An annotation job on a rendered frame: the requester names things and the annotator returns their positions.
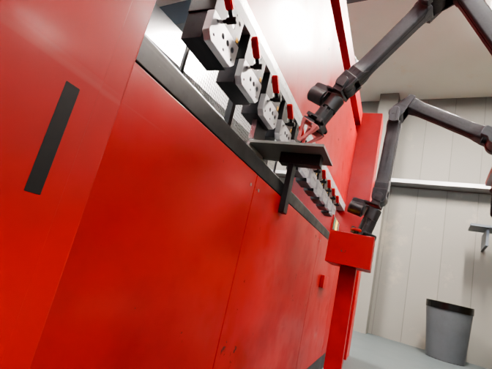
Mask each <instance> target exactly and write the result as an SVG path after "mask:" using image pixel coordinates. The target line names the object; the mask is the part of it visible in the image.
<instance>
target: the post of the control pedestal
mask: <svg viewBox="0 0 492 369"><path fill-rule="evenodd" d="M356 275H357V269H355V268H351V267H348V266H341V265H340V270H339V275H338V284H337V288H336V293H335V301H334V306H333V311H332V320H331V324H330V329H329V337H328V342H327V351H326V356H325V360H324V369H342V367H343V358H344V353H345V347H346V338H347V333H348V328H349V319H350V314H351V305H352V299H353V295H354V285H355V280H356Z"/></svg>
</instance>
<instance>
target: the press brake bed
mask: <svg viewBox="0 0 492 369"><path fill-rule="evenodd" d="M280 199H281V196H280V195H279V194H278V193H277V192H276V191H274V190H273V189H272V188H271V187H270V186H269V185H268V184H267V183H266V182H265V181H264V180H263V179H262V178H261V177H260V176H259V175H258V174H257V173H255V172H254V171H253V170H252V169H251V168H250V167H249V166H248V165H247V164H246V163H244V162H243V161H242V160H241V159H240V158H239V157H238V156H237V155H236V154H234V153H233V152H232V151H231V150H230V149H229V148H228V147H227V146H226V145H225V144H224V143H223V142H222V141H221V140H220V139H219V138H218V137H217V136H215V135H214V134H213V133H212V132H211V131H210V130H209V129H208V128H207V127H205V126H204V125H203V124H202V123H201V122H200V121H199V120H198V119H197V118H195V117H194V115H192V114H191V112H189V111H188V110H187V109H186V108H185V107H184V106H183V105H182V104H181V103H180V102H179V101H178V100H176V99H175V98H174V97H173V96H172V95H171V94H170V93H169V92H168V91H167V90H165V89H164V88H163V87H162V86H161V85H160V84H159V83H158V82H157V81H156V80H155V79H154V78H153V77H152V76H151V75H150V74H149V73H148V72H146V71H145V70H144V69H143V68H142V67H141V66H140V65H139V64H138V63H136V62H135V64H134V67H133V70H132V72H131V75H130V79H129V81H128V84H127V88H126V90H125V92H124V96H123V98H122V102H121V105H120V107H119V111H118V113H117V115H116V119H115V122H114V124H113V128H112V131H111V134H110V137H109V139H108V142H107V145H106V148H105V151H104V154H103V156H102V160H101V162H100V166H99V168H98V171H97V175H96V177H95V180H94V184H93V185H92V189H91V192H90V194H89V198H88V201H87V203H86V207H85V209H84V211H83V215H82V218H81V221H80V224H79V226H78V230H77V232H76V235H75V238H74V241H73V244H72V247H71V250H70V254H69V255H68V258H67V262H66V264H65V267H64V271H63V273H62V276H61V279H60V281H59V285H58V288H57V290H56V294H55V297H54V299H53V302H52V305H51V308H50V311H49V314H48V317H47V320H46V322H45V326H44V328H43V331H42V334H41V337H40V341H39V343H38V346H37V349H36V351H35V354H34V358H33V360H32V363H31V367H30V369H322V368H323V366H324V360H325V356H326V351H327V342H328V337H329V329H330V324H331V320H332V311H333V306H334V301H335V293H336V288H337V284H338V275H339V270H340V267H339V266H334V265H331V264H329V263H328V262H326V261H325V257H326V252H327V244H328V239H327V238H326V237H325V236H323V235H322V234H321V233H320V232H319V231H318V230H317V229H316V228H315V227H313V226H312V225H311V224H310V223H309V222H308V221H307V220H306V219H305V218H304V217H303V216H301V214H300V213H298V211H297V210H295V209H294V208H293V207H292V206H291V205H290V204H288V210H287V214H286V215H283V214H281V213H279V211H278V209H279V205H280ZM321 275H325V276H327V277H329V279H328V284H327V288H321V287H319V285H320V281H321Z"/></svg>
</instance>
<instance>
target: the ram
mask: <svg viewBox="0 0 492 369"><path fill-rule="evenodd" d="M247 2H248V4H249V6H250V8H251V10H252V13H253V15H254V17H255V19H256V21H257V23H258V25H259V27H260V29H261V31H262V34H263V36H264V38H265V40H266V42H267V44H268V46H269V48H270V50H271V52H272V54H273V56H274V58H275V61H276V62H277V65H278V67H279V68H280V71H281V72H282V74H283V77H284V79H285V81H286V83H287V85H288V87H289V89H290V91H291V93H292V95H293V97H294V100H295V102H296V104H297V106H298V108H299V110H300V112H301V114H302V116H304V115H306V116H307V114H306V113H307V112H308V111H311V112H312V113H315V112H316V111H317V110H318V109H319V108H320V106H319V105H317V104H315V103H313V102H311V101H309V100H308V99H307V95H308V92H309V90H310V88H311V87H312V86H315V85H316V84H317V83H322V84H325V85H329V86H331V87H333V86H334V85H335V82H336V79H337V78H338V77H339V76H340V75H341V74H342V73H343V72H344V68H343V61H342V57H341V53H340V46H339V42H338V36H337V32H336V28H335V21H334V17H333V14H332V7H331V3H330V0H247ZM234 4H235V6H236V8H237V10H238V11H239V14H240V15H241V17H242V20H243V21H244V26H243V29H242V33H241V35H246V34H251V36H252V37H257V36H258V35H257V34H256V32H255V30H254V28H253V26H252V24H251V22H250V20H249V18H248V16H247V14H246V12H245V10H244V8H243V6H242V4H241V2H240V0H234ZM259 42H260V48H261V55H262V57H263V58H264V61H265V62H266V66H265V70H264V72H270V73H271V74H272V75H277V73H276V72H275V69H274V67H273V66H272V63H271V61H270V60H269V57H268V56H267V53H266V51H265V50H264V47H263V45H262V44H261V41H260V40H259ZM279 85H280V91H281V93H282V97H281V98H282V100H285V101H286V102H287V104H292V103H291V101H290V99H289V97H288V95H287V93H286V90H285V89H284V87H283V85H282V83H281V82H280V79H279ZM326 128H327V134H326V135H325V134H324V137H323V138H322V139H321V140H319V141H316V144H324V145H325V147H326V149H327V152H328V154H329V157H330V159H331V161H332V166H328V165H327V168H328V170H329V172H330V174H331V176H332V178H333V180H334V182H335V184H336V186H337V189H338V191H339V193H340V195H341V197H342V199H343V201H344V203H345V204H346V198H347V193H348V188H349V180H350V175H351V167H352V163H353V158H354V150H355V145H356V140H357V130H356V126H355V122H354V115H353V111H352V107H351V101H350V98H349V99H348V101H347V102H344V104H343V105H342V106H341V108H340V109H339V110H338V112H337V113H336V114H335V115H334V116H333V117H332V118H331V119H330V121H329V122H328V123H327V125H326Z"/></svg>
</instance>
